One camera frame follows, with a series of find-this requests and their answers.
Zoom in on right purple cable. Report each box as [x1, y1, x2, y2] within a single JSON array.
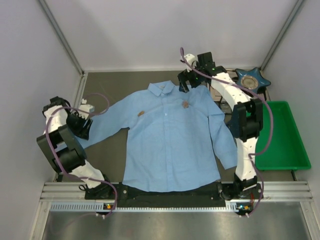
[[179, 46, 274, 218]]

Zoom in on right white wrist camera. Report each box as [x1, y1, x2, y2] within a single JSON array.
[[180, 53, 197, 71]]

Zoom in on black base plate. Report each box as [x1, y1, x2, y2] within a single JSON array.
[[84, 181, 266, 208]]

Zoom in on round gold brooch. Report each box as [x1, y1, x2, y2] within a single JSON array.
[[137, 111, 145, 117]]

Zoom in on light blue shirt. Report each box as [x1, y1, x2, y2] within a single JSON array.
[[79, 81, 237, 193]]

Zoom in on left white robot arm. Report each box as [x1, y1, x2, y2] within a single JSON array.
[[36, 96, 116, 200]]

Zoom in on green plastic bin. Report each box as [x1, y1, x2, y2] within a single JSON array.
[[255, 101, 311, 171]]

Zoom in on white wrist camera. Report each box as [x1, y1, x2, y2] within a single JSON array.
[[180, 53, 197, 71], [78, 98, 95, 119]]

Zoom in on blue star-shaped dish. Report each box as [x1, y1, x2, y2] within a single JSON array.
[[235, 67, 271, 94]]

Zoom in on aluminium front rail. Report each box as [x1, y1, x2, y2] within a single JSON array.
[[40, 181, 313, 214]]

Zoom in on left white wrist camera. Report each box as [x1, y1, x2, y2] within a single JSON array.
[[78, 98, 95, 119]]

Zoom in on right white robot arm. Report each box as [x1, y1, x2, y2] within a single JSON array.
[[178, 49, 263, 200]]

